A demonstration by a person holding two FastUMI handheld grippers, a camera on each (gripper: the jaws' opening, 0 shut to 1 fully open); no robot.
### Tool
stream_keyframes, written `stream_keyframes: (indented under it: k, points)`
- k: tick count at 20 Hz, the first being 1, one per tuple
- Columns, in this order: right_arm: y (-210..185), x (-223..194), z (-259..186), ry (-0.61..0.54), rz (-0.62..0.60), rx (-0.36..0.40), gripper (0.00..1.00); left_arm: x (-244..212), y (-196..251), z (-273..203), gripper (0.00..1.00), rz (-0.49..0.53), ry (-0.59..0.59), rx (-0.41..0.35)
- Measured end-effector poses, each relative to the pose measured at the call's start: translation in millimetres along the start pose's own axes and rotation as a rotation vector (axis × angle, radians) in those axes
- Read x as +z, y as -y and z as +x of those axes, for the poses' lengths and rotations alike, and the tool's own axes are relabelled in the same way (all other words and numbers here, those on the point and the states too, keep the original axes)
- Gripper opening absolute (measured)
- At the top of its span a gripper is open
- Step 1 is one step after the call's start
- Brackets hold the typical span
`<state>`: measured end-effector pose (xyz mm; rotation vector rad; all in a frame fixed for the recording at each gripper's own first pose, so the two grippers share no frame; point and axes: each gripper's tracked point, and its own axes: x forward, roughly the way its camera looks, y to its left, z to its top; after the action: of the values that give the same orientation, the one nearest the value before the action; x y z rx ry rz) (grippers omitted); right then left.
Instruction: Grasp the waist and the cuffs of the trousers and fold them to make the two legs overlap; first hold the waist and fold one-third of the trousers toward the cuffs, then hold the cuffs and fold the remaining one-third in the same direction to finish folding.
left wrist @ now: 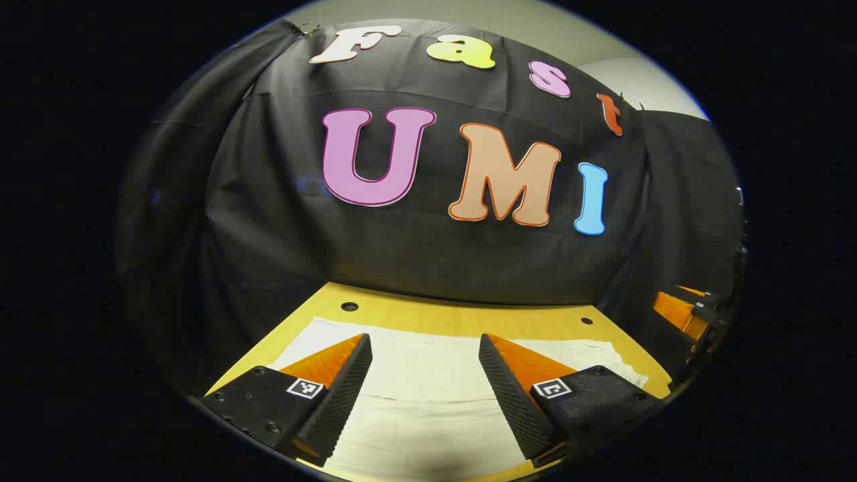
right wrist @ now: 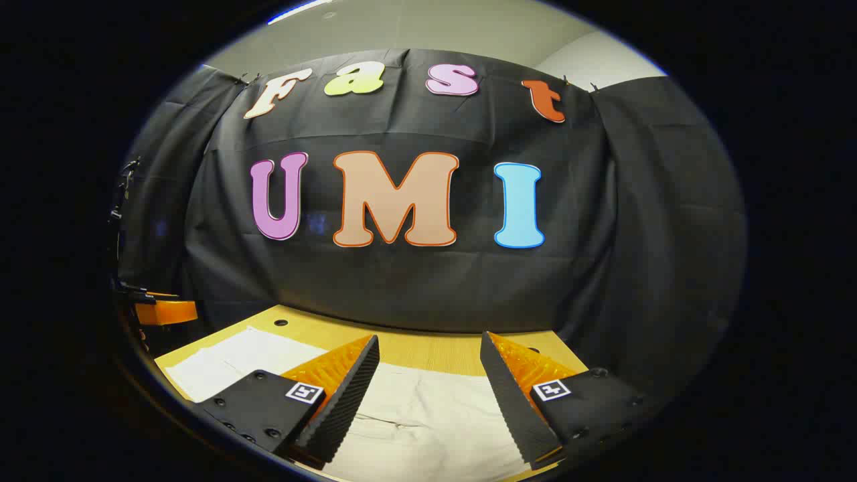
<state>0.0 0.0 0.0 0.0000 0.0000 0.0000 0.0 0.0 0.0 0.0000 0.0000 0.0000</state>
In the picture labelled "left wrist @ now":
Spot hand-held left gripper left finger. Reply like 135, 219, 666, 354
200, 333, 374, 468

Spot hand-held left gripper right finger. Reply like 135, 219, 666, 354
478, 333, 668, 468

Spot white jeans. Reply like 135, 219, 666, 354
266, 316, 650, 481

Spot black backdrop cloth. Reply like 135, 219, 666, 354
114, 19, 747, 396

